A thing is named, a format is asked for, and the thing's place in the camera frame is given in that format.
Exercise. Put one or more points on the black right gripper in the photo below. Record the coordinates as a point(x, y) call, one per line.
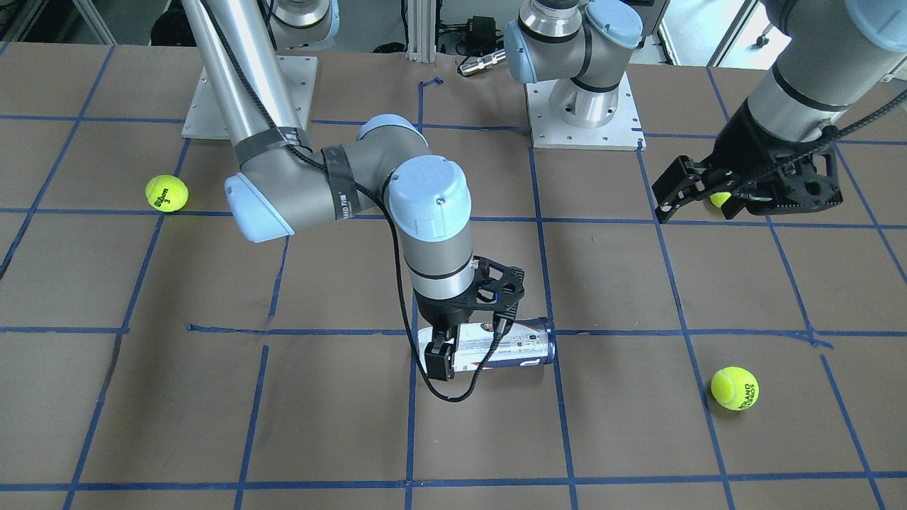
point(441, 309)

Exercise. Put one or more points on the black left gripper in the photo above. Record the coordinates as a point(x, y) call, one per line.
point(737, 145)

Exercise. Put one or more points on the white blue tennis ball can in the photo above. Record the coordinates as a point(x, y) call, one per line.
point(529, 342)

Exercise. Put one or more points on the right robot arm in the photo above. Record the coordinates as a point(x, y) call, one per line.
point(284, 186)

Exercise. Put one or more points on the tennis ball near left gripper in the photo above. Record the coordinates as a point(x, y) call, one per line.
point(718, 199)

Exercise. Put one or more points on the tennis ball front corner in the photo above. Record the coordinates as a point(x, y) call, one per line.
point(734, 388)

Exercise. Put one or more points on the Wilson tennis ball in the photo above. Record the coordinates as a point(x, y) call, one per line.
point(166, 193)

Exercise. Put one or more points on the silver metal cylinder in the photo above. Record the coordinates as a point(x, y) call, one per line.
point(472, 65)

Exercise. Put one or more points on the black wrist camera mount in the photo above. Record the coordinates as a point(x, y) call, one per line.
point(810, 185)
point(496, 288)

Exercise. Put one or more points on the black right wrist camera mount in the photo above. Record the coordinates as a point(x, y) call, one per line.
point(496, 288)

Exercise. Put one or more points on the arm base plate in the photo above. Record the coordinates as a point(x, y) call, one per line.
point(226, 112)
point(564, 116)

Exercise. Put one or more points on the aluminium frame post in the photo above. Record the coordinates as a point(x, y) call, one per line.
point(421, 20)

